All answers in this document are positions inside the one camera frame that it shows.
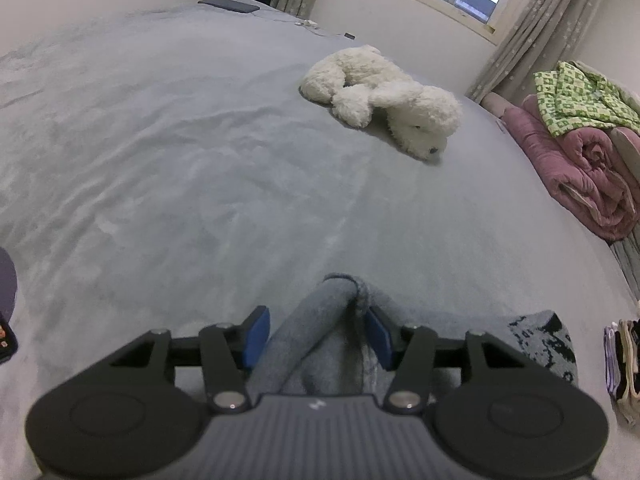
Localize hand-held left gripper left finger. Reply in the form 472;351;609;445
75;305;271;414

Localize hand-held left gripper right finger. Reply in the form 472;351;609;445
364;307;551;414

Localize grey knit sweater black print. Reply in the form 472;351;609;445
247;272;579;397

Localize stack of folded clothes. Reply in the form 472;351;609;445
627;319;640;376
616;320;640;427

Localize lavender folded garment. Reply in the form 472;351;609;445
603;326;620;395

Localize black phone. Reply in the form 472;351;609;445
0;310;20;365

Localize white plush dog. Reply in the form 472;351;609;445
299;45;464;162

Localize grey round object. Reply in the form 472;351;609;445
0;247;19;319

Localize grey quilted backrest cover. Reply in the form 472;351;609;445
606;237;640;298

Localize green patterned cloth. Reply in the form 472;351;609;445
532;60;640;139

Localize mauve pillow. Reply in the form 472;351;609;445
611;127;640;185

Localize dark tablet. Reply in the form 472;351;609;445
197;0;261;15

